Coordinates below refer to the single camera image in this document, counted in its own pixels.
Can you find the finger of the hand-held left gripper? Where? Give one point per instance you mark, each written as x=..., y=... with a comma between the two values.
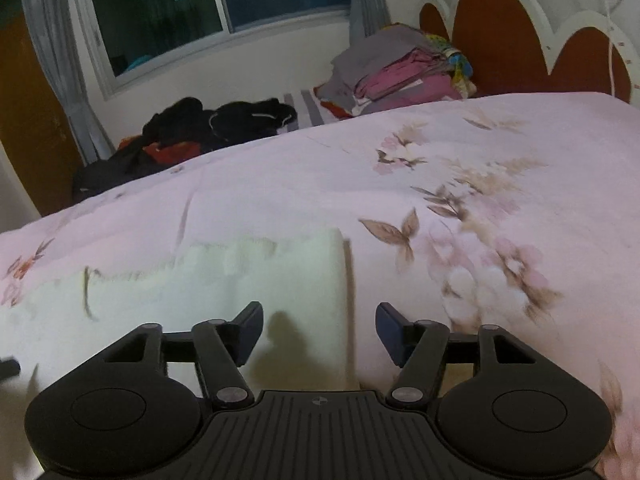
x=9, y=366

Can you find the pile of black clothes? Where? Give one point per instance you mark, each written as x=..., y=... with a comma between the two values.
x=230, y=120

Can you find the pink floral bed cover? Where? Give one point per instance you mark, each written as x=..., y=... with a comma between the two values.
x=500, y=170

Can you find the brown wooden door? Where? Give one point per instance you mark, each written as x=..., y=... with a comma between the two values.
x=30, y=120

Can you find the white fleece garment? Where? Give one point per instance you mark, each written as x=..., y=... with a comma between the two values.
x=292, y=280

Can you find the window with white frame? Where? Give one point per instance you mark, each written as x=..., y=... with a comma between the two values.
x=200, y=5

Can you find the grey striped sheet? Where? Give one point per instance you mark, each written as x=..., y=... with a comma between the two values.
x=310, y=105

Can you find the white and brown headboard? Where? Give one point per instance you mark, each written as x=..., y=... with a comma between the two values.
x=492, y=25

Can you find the red garment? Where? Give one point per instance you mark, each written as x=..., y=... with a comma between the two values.
x=172, y=152

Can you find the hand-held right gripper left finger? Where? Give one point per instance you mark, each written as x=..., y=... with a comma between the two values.
x=250, y=331

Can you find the colourful patterned cloth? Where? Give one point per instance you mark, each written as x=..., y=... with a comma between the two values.
x=460, y=67

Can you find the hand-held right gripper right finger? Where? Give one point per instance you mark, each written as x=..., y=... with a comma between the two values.
x=388, y=332

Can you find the stack of folded clothes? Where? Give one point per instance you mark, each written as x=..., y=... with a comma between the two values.
x=395, y=72

